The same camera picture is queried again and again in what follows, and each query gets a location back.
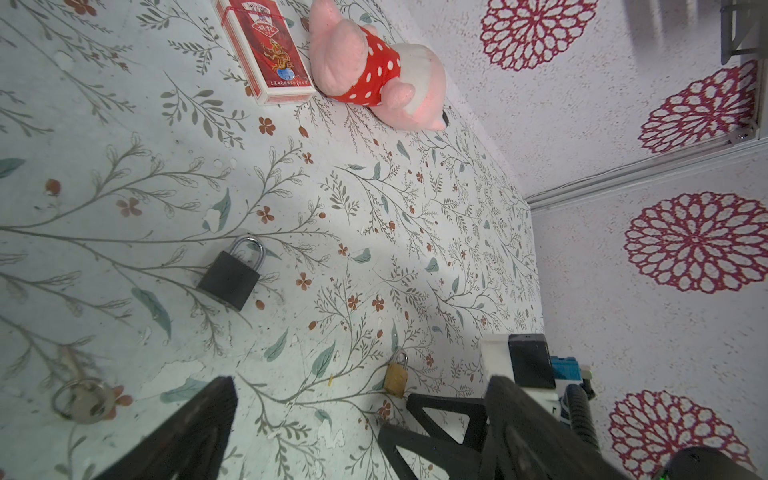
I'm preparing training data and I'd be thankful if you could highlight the black padlock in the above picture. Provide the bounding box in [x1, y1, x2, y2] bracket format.
[197, 235, 266, 312]

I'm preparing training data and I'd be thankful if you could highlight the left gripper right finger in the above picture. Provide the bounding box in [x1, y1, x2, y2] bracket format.
[484, 376, 625, 480]

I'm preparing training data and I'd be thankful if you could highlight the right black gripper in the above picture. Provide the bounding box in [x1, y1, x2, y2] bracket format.
[378, 393, 488, 479]

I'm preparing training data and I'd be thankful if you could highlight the red playing card box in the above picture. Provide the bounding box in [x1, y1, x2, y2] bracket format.
[212, 0, 316, 105]

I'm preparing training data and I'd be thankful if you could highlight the grey wall shelf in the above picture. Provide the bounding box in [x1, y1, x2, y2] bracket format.
[720, 0, 767, 65]

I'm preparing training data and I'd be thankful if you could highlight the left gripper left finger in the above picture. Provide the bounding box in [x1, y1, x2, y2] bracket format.
[97, 376, 238, 479]

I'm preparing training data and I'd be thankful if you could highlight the brass padlock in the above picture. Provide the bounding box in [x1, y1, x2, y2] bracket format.
[383, 349, 409, 399]

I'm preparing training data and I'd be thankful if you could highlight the pink plush pig toy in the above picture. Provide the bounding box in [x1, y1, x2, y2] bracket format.
[309, 1, 447, 131]

